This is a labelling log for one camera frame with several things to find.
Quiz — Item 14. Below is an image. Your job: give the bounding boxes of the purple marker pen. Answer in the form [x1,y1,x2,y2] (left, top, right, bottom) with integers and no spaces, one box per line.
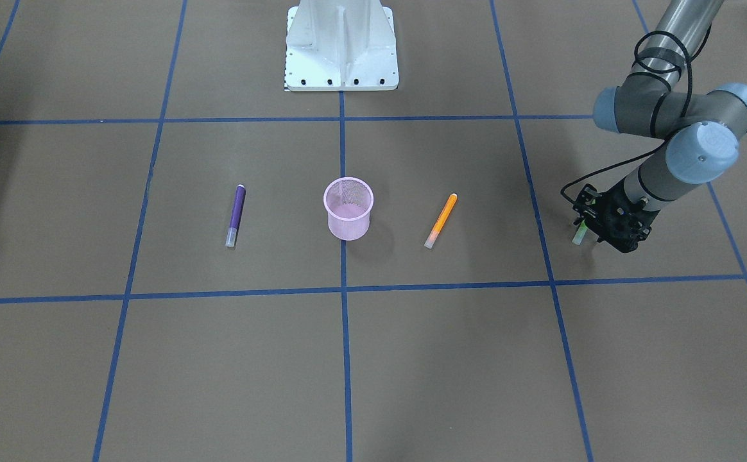
[225,184,246,248]

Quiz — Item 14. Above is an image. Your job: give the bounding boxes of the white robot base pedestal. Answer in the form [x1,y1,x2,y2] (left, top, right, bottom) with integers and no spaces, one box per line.
[284,1,400,92]

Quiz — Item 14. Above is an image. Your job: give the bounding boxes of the orange marker pen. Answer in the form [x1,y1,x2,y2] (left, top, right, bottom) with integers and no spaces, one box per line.
[424,193,458,250]

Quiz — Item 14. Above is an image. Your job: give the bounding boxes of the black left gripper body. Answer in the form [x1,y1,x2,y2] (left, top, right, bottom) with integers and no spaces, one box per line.
[573,180,653,253]

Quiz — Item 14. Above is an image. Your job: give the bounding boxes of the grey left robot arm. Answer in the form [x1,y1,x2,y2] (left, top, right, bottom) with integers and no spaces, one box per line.
[570,1,747,253]

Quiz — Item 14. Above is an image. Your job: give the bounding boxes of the pink mesh pen holder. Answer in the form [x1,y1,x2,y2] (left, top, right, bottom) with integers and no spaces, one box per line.
[323,176,374,241]

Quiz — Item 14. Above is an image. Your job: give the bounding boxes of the green marker pen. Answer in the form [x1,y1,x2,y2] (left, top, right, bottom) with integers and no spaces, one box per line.
[571,221,588,246]

